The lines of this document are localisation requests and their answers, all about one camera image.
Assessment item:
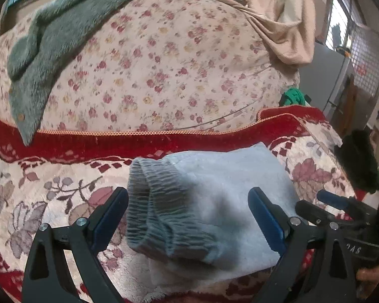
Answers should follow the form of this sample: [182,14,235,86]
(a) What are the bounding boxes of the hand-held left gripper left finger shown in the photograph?
[21,187,129,303]

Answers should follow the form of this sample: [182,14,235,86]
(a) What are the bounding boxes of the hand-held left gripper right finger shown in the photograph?
[248,187,358,303]

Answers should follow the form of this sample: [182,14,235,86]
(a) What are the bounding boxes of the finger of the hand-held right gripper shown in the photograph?
[316,190,379,220]
[295,199,364,228]

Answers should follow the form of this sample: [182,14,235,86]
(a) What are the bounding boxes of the light blue pants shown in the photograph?
[126,142,305,286]

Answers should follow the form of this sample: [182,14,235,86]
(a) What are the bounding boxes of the person's right hand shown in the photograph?
[356,263,379,283]

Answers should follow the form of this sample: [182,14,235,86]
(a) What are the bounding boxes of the black fuzzy garment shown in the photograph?
[334,129,379,194]

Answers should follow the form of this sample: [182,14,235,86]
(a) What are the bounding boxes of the red patterned blanket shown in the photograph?
[0,105,357,303]

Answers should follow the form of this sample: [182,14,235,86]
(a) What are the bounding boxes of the green cloth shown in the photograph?
[279,87,307,107]

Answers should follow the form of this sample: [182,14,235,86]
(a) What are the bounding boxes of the grey cabinet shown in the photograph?
[298,41,351,119]

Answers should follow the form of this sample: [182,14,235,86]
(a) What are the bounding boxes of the floral bedsheet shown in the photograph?
[0,0,300,133]

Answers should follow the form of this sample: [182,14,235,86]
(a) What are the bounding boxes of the grey-green fleece garment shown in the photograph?
[7,0,169,147]

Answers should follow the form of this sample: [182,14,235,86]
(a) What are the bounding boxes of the beige cloth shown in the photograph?
[196,0,318,67]

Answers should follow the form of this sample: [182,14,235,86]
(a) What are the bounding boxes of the wire mesh window grille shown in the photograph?
[347,22,379,100]

